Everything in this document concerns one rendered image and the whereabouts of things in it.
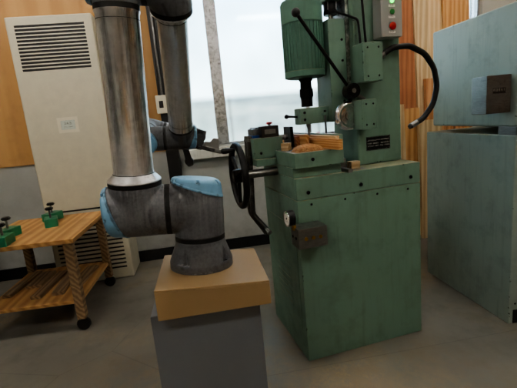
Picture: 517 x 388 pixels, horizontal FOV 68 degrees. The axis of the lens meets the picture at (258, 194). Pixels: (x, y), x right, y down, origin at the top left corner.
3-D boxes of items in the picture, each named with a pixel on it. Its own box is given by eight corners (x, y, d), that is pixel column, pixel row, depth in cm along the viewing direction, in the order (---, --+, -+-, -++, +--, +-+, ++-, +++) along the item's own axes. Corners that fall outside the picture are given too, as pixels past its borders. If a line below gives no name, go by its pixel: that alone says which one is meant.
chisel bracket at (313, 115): (295, 128, 172) (293, 108, 171) (323, 125, 176) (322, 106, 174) (301, 128, 165) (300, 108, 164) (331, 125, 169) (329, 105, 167)
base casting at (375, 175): (264, 185, 193) (262, 167, 191) (365, 171, 207) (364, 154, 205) (297, 202, 150) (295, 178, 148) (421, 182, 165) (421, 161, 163)
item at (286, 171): (264, 168, 189) (263, 160, 188) (303, 163, 194) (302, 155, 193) (293, 178, 151) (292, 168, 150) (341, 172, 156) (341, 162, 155)
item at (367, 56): (353, 83, 161) (351, 46, 158) (371, 81, 163) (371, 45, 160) (364, 81, 153) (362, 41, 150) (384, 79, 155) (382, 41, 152)
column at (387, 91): (335, 161, 189) (326, 5, 175) (374, 155, 195) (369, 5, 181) (358, 165, 168) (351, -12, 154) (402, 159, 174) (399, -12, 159)
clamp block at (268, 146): (246, 157, 180) (245, 138, 178) (274, 154, 183) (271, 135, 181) (255, 159, 166) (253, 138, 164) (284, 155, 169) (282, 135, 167)
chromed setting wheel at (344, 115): (334, 132, 162) (332, 102, 160) (359, 128, 165) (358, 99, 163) (337, 132, 159) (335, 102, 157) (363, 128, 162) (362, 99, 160)
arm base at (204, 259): (239, 269, 112) (238, 236, 110) (174, 279, 106) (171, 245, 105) (225, 251, 130) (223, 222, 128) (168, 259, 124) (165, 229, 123)
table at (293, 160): (236, 159, 202) (235, 148, 201) (290, 152, 210) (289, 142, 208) (271, 172, 145) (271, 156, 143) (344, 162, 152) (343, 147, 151)
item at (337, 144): (282, 143, 203) (281, 135, 202) (286, 143, 203) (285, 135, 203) (338, 150, 144) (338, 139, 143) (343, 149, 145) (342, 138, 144)
